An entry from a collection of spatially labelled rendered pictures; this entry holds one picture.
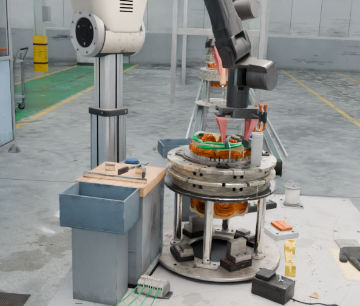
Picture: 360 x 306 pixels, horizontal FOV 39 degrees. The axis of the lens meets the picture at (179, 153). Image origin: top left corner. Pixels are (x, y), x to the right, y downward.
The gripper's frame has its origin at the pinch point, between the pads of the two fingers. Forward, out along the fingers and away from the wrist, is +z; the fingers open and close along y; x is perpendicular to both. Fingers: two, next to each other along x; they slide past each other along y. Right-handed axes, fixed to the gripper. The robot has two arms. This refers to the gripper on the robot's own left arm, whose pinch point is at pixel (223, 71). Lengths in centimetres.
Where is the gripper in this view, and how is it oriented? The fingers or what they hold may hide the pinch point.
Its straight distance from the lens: 148.4
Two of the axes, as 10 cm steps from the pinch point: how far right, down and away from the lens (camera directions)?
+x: -0.6, 1.2, 9.9
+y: 10.0, 0.4, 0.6
